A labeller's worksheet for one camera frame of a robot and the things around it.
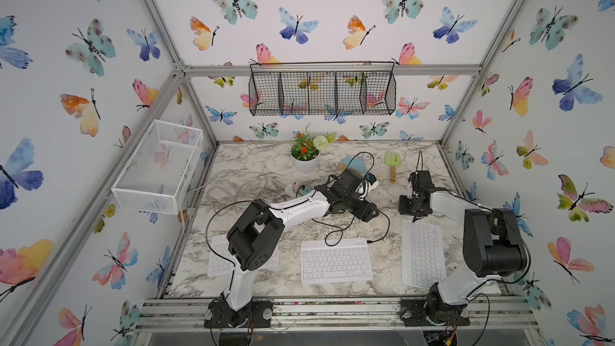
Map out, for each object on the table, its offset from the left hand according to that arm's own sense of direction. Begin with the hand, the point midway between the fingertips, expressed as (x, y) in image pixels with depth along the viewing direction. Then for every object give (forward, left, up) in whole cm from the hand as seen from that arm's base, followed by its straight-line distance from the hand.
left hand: (374, 206), depth 85 cm
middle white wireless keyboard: (-15, +10, -11) cm, 21 cm away
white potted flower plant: (+25, +24, +4) cm, 35 cm away
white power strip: (+14, +30, -10) cm, 34 cm away
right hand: (+5, -16, -9) cm, 19 cm away
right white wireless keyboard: (-15, -16, -11) cm, 25 cm away
